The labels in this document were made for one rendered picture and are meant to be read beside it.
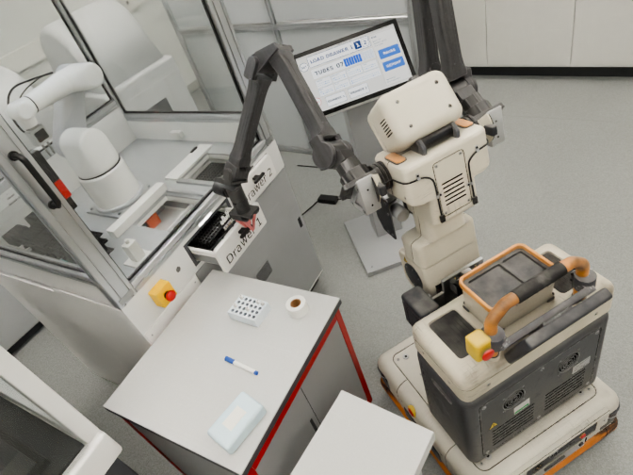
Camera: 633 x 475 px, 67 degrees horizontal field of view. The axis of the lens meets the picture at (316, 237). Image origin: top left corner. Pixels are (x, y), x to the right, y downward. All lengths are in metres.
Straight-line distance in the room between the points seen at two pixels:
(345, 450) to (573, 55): 3.47
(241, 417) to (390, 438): 0.41
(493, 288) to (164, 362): 1.08
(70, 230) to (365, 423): 1.00
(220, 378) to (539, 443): 1.06
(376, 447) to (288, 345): 0.44
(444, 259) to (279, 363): 0.62
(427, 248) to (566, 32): 2.85
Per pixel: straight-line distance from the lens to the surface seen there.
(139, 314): 1.78
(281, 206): 2.30
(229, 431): 1.43
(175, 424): 1.58
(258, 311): 1.65
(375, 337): 2.45
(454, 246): 1.60
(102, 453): 1.53
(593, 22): 4.08
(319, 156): 1.37
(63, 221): 1.55
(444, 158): 1.33
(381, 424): 1.35
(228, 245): 1.78
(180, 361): 1.71
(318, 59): 2.33
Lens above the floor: 1.96
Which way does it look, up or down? 40 degrees down
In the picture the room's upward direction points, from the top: 20 degrees counter-clockwise
